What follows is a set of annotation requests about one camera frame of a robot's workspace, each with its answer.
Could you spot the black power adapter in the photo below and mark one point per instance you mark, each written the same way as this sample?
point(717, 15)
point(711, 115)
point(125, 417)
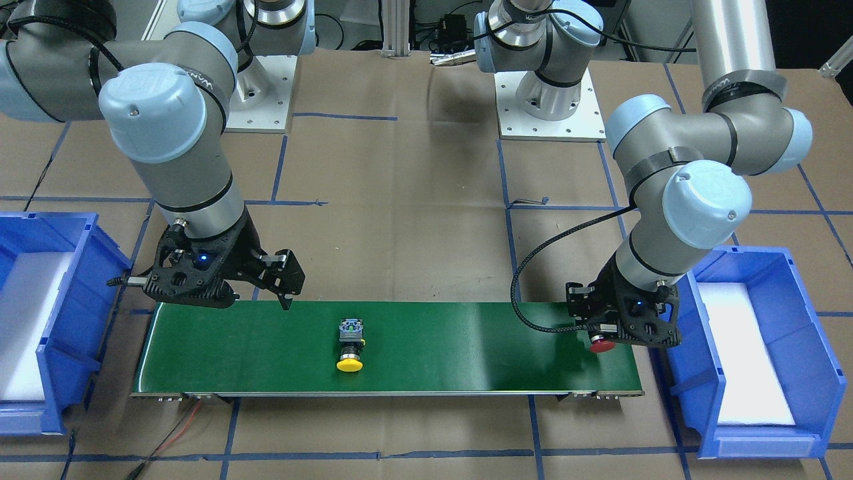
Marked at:
point(452, 35)

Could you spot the green conveyor belt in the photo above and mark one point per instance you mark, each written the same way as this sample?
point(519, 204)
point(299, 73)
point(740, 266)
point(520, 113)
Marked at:
point(254, 348)

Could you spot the white foam pad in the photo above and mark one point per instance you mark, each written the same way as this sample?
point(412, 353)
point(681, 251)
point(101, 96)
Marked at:
point(753, 393)
point(29, 295)

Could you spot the red push button switch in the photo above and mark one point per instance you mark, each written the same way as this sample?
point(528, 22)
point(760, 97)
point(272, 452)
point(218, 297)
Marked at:
point(598, 343)

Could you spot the aluminium frame post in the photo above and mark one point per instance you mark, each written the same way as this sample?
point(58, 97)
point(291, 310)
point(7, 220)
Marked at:
point(396, 27)

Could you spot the yellow push button switch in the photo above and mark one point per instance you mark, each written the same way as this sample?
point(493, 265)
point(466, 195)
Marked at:
point(352, 342)

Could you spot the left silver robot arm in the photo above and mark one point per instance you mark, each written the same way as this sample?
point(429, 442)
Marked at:
point(685, 174)

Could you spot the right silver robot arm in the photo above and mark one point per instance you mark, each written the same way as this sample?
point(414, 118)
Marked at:
point(166, 103)

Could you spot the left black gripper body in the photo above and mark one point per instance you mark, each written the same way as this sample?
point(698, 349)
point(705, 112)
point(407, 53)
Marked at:
point(608, 280)

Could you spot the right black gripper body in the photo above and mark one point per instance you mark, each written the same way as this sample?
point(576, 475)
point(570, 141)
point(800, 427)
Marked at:
point(244, 248)

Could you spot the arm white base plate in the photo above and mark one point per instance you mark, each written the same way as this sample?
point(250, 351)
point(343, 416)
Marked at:
point(550, 106)
point(261, 103)

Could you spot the blue plastic bin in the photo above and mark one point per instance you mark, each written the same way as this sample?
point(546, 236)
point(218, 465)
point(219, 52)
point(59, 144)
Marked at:
point(809, 373)
point(55, 307)

